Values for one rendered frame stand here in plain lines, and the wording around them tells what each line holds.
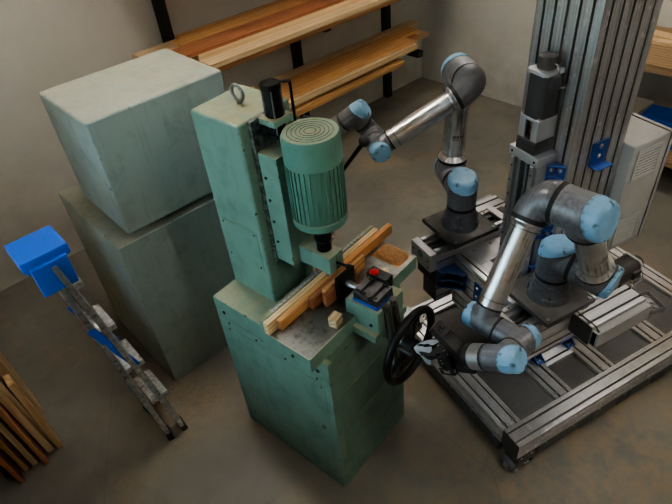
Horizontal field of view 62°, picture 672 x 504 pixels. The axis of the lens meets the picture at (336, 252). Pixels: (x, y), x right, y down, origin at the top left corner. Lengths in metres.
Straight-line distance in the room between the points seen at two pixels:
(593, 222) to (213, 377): 2.05
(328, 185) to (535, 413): 1.36
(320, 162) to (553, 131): 0.82
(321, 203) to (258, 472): 1.37
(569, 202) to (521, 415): 1.19
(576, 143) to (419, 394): 1.39
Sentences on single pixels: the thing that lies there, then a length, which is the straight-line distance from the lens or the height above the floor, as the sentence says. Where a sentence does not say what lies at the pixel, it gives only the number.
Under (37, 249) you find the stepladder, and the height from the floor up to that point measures 1.16.
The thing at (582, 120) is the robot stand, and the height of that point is 1.39.
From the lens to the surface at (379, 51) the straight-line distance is 4.65.
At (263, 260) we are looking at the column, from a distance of 1.95.
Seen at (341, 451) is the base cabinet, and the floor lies 0.27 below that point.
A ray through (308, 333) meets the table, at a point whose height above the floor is 0.90.
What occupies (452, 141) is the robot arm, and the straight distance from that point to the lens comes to 2.27.
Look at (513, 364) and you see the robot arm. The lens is 1.53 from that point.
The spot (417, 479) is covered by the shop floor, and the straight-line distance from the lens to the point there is 2.54.
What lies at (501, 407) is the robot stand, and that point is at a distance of 2.50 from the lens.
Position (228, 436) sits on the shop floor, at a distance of 2.74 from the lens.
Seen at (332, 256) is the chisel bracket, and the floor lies 1.07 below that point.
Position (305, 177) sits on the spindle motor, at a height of 1.40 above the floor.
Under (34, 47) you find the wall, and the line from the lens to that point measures 3.64.
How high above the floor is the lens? 2.24
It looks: 40 degrees down
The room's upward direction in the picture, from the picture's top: 6 degrees counter-clockwise
